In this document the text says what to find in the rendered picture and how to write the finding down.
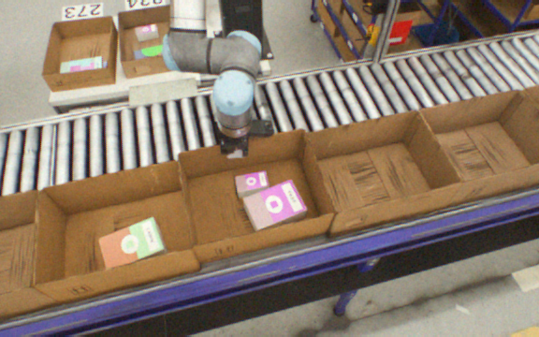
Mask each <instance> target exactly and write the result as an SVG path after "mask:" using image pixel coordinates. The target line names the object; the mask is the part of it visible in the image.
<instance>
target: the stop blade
mask: <svg viewBox="0 0 539 337"><path fill-rule="evenodd" d="M58 130H59V129H58V128H57V126H56V125H55V126H54V141H53V156H52V157H51V185H55V179H56V163H57V146H58ZM51 185H50V186H51Z"/></svg>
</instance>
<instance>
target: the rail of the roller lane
mask: <svg viewBox="0 0 539 337"><path fill-rule="evenodd" d="M536 35H539V28H537V29H532V30H527V31H521V32H515V33H510V34H505V35H499V36H494V37H484V38H478V39H473V40H467V41H461V42H456V44H453V43H451V45H444V46H439V47H434V48H427V49H423V50H417V51H407V52H402V53H395V54H390V55H384V56H383V59H382V61H381V62H379V61H378V62H376V63H378V64H380V67H381V68H382V65H383V64H384V63H385V62H386V61H391V62H392V63H393V66H395V62H396V61H397V60H398V59H401V58H402V59H404V60H405V62H406V64H407V60H408V59H409V58H410V57H412V56H415V57H416V58H417V59H418V61H419V58H420V56H422V55H423V54H426V55H427V56H429V57H431V56H432V55H433V54H434V53H435V52H439V53H440V54H441V55H442V54H443V53H444V52H445V51H452V52H453V53H454V52H455V50H457V49H459V48H463V49H464V50H465V51H466V50H467V49H468V48H469V47H471V46H474V47H475V48H477V47H478V46H480V45H482V44H486V45H487V46H488V45H489V44H491V43H493V42H496V43H498V44H499V45H500V44H501V43H502V42H503V41H505V40H507V41H508V42H509V43H510V42H511V41H512V40H513V39H515V38H519V39H520V40H522V39H523V38H524V37H530V38H532V37H534V36H536ZM374 63H375V62H374V61H373V59H372V58H368V59H362V60H358V61H357V62H356V61H351V62H346V63H339V64H335V65H328V66H324V67H318V68H313V69H307V70H301V71H296V72H290V73H286V74H283V75H273V76H268V77H262V78H257V79H256V85H260V86H261V87H262V90H263V92H264V95H267V94H268V92H267V89H265V85H267V84H268V83H270V82H273V83H274V84H275V85H276V88H277V91H278V92H281V88H280V82H281V81H283V80H287V81H288V82H289V84H290V87H291V89H293V90H294V89H295V87H294V85H293V79H294V78H296V77H301V78H302V81H303V83H305V85H306V87H309V86H308V84H307V82H306V78H307V77H308V76H310V75H315V77H316V80H317V81H318V82H319V84H321V82H320V80H319V76H320V75H321V74H322V73H324V72H326V73H328V74H329V76H330V77H331V78H332V81H333V82H335V81H334V79H333V77H332V74H333V72H334V71H336V70H340V71H341V72H342V74H343V75H344V76H345V71H346V70H347V69H348V68H353V69H354V70H355V71H356V73H357V75H359V74H358V72H357V70H358V69H359V68H360V67H361V66H366V67H367V68H368V69H369V71H370V67H371V66H373V64H374ZM370 73H372V72H371V71H370ZM372 75H373V74H372ZM359 77H360V76H359ZM345 78H346V80H347V77H346V76H345ZM212 88H213V86H212V87H207V88H202V89H197V96H199V95H203V96H205V97H206V100H207V104H208V105H210V104H211V102H210V95H211V94H212ZM186 98H190V99H191V100H192V104H193V109H196V108H197V107H196V102H195V98H196V96H193V97H186ZM182 99H183V98H179V99H171V101H176V102H177V104H178V111H181V110H182V108H181V100H182ZM168 101H170V100H165V101H158V102H152V103H144V105H137V106H129V102H124V103H123V104H119V105H112V106H107V107H102V108H96V109H90V110H83V111H75V112H69V114H64V115H58V116H53V117H47V118H42V119H36V120H31V121H25V122H20V123H15V124H9V125H4V126H0V127H1V129H2V130H0V133H2V134H6V135H7V136H8V142H7V144H9V137H10V132H12V131H15V130H19V131H21V132H23V133H24V141H25V139H26V130H27V129H28V128H30V127H35V128H38V129H39V130H40V137H41V138H42V130H43V125H45V124H52V125H56V126H57V128H58V129H59V123H60V122H62V121H67V122H70V123H71V124H72V132H74V126H75V120H76V119H79V118H81V119H84V120H85V121H87V122H88V129H90V119H91V117H92V116H95V114H96V116H99V117H101V118H103V125H106V114H107V113H108V112H115V113H116V114H118V119H117V122H119V123H121V122H122V119H121V112H122V110H131V111H133V115H134V120H137V113H136V110H137V108H138V107H144V108H147V109H148V112H149V116H152V110H151V107H152V105H154V103H158V105H159V104H161V106H162V107H163V112H164V114H165V113H167V109H166V104H167V102H168Z"/></svg>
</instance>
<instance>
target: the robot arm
mask: <svg viewBox="0 0 539 337"><path fill-rule="evenodd" d="M170 13H171V25H170V27H169V33H167V34H166V35H165V36H164V39H163V47H162V51H163V57H164V61H165V63H166V66H167V68H168V69H169V70H171V71H177V72H181V73H197V74H209V75H216V76H219V77H218V78H217V81H216V83H215V84H214V85H213V88H212V99H213V102H215V107H216V113H217V121H218V122H215V124H216V133H217V136H218V139H219V143H220V149H221V155H225V154H229V155H227V156H226V158H229V159H230V158H245V156H248V149H249V142H248V139H247V138H248V137H249V138H270V137H271V136H272V135H273V134H274V128H273V125H272V121H262V120H252V105H253V104H254V97H255V86H256V79H257V73H258V68H259V62H260V60H261V45H260V43H259V41H258V40H257V39H256V37H255V36H254V35H251V34H249V33H247V32H244V31H234V32H232V33H230V34H229V35H228V36H227V38H226V39H221V38H211V37H207V27H206V0H170ZM220 139H221V140H220ZM224 152H225V153H224Z"/></svg>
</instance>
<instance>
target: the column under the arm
mask: <svg viewBox="0 0 539 337"><path fill-rule="evenodd" d="M218 3H219V12H220V20H221V28H222V30H219V31H213V32H214V38H221V39H226V38H227V36H228V35H229V34H230V33H232V32H234V31H244V32H247V33H249V34H251V35H254V36H255V37H256V39H257V40H258V41H259V43H260V45H261V60H260V61H264V60H271V59H274V57H273V54H272V50H271V47H270V43H269V38H268V35H267V32H265V29H264V26H263V13H262V0H218Z"/></svg>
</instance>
